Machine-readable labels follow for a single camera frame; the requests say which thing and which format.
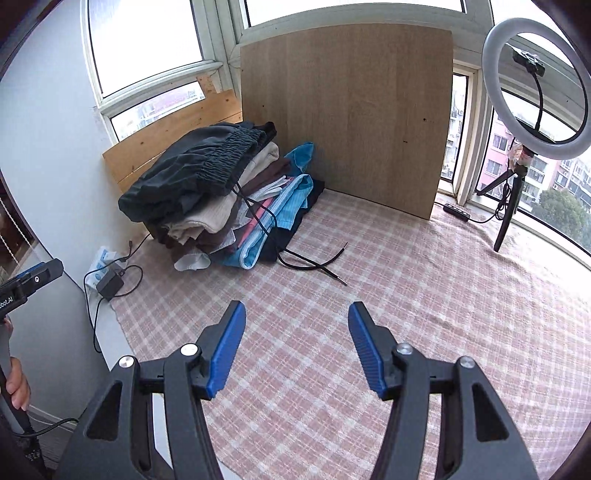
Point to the black tripod stand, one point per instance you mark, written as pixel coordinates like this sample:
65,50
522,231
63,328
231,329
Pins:
505,221

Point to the black power strip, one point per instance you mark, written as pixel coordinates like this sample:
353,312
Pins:
457,211

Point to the person's left hand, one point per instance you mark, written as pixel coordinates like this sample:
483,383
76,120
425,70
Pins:
19,383

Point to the black power adapter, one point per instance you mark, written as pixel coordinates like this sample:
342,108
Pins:
110,284

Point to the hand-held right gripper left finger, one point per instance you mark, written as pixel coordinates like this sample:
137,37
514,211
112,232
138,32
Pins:
228,341

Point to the large wooden board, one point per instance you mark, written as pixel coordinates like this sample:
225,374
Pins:
346,115

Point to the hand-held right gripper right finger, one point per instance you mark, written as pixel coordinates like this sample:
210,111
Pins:
364,346

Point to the wooden plank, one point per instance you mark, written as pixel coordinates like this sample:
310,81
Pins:
152,143

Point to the pink plaid blanket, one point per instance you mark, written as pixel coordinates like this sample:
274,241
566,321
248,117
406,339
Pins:
415,300

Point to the stack of clothes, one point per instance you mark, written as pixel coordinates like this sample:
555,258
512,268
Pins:
217,221

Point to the white window frame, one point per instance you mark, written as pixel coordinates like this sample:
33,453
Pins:
221,37

